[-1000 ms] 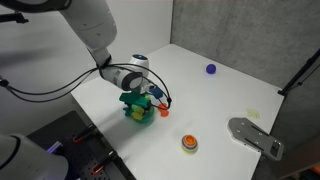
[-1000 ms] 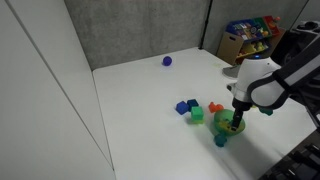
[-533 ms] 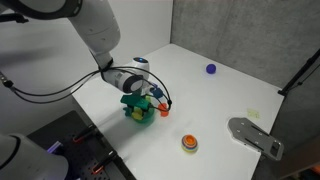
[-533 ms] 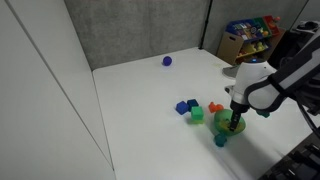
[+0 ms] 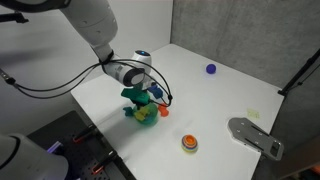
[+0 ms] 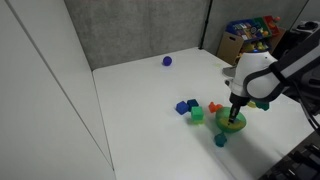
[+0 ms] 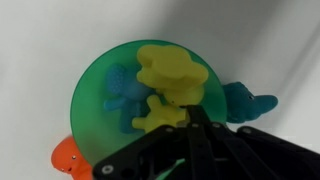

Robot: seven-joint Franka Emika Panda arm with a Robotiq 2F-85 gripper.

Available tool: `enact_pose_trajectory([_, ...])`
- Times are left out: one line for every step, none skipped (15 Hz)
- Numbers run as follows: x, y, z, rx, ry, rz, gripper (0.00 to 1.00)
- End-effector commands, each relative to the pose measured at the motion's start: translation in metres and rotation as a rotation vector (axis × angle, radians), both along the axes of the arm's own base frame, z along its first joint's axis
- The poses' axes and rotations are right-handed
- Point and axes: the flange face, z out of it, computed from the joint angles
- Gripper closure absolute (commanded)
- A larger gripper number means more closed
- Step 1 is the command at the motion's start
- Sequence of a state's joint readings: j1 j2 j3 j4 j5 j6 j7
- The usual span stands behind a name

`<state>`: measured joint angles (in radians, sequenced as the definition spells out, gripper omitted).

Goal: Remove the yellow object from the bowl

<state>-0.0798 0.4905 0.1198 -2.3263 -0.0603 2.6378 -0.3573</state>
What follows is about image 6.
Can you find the green cube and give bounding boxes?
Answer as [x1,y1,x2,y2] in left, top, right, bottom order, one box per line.
[190,105,205,125]

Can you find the colourful toy bin rack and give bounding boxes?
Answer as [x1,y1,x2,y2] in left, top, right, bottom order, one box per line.
[225,14,283,53]

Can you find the black device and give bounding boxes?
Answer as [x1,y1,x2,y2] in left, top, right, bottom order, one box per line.
[289,19,320,36]

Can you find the orange toy figure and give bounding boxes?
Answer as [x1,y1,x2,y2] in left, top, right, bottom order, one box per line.
[207,101,224,114]

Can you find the brown cardboard box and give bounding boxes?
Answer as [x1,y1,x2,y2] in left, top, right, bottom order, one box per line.
[216,31,245,67]

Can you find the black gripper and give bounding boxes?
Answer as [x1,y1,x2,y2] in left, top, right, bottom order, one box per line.
[228,93,250,126]

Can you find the green bowl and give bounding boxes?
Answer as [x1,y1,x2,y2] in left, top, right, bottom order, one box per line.
[215,106,249,135]

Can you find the black stand pole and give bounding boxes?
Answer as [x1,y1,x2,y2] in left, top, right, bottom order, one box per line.
[198,0,215,51]

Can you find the yellow toy figure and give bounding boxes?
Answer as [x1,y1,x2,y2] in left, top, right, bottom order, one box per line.
[229,120,247,130]

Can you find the teal toy figure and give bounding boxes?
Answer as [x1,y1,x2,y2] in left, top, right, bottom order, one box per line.
[213,132,229,148]

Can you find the blue ball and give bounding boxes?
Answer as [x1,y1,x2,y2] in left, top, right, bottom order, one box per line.
[162,55,174,67]

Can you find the blue cube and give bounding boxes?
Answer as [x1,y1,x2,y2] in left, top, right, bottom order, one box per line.
[175,100,190,116]
[186,98,200,112]

